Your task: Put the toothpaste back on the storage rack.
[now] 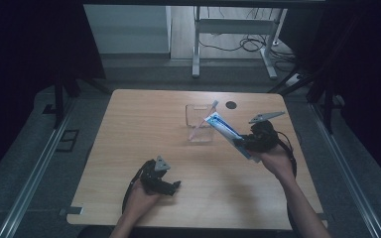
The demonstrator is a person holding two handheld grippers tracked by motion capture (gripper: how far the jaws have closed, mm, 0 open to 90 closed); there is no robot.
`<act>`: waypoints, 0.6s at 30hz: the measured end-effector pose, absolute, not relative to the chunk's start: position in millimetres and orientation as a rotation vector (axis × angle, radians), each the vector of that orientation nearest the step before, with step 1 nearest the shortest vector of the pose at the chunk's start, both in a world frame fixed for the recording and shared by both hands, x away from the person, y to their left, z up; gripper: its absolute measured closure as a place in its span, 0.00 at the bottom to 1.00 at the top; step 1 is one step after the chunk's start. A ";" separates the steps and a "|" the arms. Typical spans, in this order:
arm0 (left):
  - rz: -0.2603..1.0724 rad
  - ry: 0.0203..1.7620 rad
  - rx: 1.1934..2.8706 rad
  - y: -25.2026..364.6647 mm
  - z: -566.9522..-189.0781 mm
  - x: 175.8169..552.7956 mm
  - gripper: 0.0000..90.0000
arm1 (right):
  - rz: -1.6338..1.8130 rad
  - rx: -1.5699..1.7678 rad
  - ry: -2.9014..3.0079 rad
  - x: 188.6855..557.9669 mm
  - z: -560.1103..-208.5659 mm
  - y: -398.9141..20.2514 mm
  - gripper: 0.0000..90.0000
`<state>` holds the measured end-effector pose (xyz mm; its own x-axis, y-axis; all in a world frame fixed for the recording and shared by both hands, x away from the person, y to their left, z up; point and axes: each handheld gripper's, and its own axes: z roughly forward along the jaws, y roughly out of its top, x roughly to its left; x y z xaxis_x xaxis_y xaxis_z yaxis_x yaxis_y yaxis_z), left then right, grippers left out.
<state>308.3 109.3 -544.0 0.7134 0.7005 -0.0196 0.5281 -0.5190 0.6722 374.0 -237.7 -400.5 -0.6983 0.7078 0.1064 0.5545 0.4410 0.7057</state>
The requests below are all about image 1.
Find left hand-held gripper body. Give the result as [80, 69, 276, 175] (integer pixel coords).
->
[138, 155, 177, 196]

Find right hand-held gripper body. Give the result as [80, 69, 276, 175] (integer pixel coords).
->
[244, 110, 287, 154]

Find blue and white toothpaste tube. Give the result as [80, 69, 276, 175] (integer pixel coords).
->
[203, 111, 262, 164]

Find pink toothbrush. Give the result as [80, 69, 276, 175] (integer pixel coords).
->
[189, 99, 219, 140]

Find clear plastic cup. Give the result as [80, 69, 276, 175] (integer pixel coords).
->
[185, 102, 217, 144]

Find person's left hand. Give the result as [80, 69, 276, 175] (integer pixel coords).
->
[124, 179, 162, 220]

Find person's right hand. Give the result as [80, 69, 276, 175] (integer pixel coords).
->
[248, 144, 296, 183]

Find white power strip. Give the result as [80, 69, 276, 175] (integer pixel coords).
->
[286, 72, 304, 87]

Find black metal stand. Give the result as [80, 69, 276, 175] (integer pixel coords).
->
[43, 63, 113, 130]
[267, 63, 345, 135]

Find dark curtain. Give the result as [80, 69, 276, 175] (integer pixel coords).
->
[0, 0, 107, 187]
[277, 0, 381, 196]

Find white cabinet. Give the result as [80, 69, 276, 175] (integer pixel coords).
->
[82, 4, 173, 55]

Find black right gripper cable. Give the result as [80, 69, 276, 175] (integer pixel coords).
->
[275, 130, 299, 177]

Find metal floor rail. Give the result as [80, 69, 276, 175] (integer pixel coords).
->
[310, 102, 381, 238]
[0, 98, 77, 238]

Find black floor cables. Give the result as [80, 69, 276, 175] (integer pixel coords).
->
[197, 7, 300, 72]

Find white desk frame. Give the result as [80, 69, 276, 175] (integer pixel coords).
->
[191, 5, 289, 80]

